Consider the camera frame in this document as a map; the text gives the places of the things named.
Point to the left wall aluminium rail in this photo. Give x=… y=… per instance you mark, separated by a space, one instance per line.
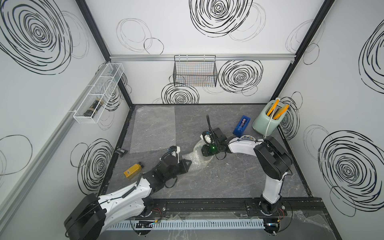
x=34 y=169

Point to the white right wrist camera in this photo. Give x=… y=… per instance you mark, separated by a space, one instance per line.
x=207 y=137

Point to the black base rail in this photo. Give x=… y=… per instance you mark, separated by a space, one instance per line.
x=252 y=207

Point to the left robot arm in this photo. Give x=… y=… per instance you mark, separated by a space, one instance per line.
x=95 y=214

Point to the white slotted cable duct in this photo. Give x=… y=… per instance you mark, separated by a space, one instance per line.
x=218 y=224

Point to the mint green toaster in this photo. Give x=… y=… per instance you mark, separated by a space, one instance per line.
x=265 y=125

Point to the yellow block with black cap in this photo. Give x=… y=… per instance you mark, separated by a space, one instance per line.
x=133 y=170

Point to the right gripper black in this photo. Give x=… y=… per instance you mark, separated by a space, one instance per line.
x=206 y=153

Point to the black wire wall basket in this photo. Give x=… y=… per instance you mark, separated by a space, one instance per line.
x=195 y=74

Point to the dark bottle in shelf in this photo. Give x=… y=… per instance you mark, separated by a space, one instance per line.
x=95 y=106

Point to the blue yellow patterned bowl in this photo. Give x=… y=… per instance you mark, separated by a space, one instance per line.
x=248 y=137

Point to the blue tape dispenser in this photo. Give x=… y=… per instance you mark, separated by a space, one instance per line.
x=240 y=128

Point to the small black box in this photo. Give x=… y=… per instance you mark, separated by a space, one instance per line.
x=121 y=152

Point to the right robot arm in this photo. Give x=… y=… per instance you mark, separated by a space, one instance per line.
x=274 y=159

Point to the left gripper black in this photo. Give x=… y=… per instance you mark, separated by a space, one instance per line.
x=184 y=168

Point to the white wire wall shelf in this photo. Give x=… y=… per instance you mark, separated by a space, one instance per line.
x=105 y=88

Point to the horizontal aluminium wall rail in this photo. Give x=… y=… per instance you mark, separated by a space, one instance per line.
x=203 y=57

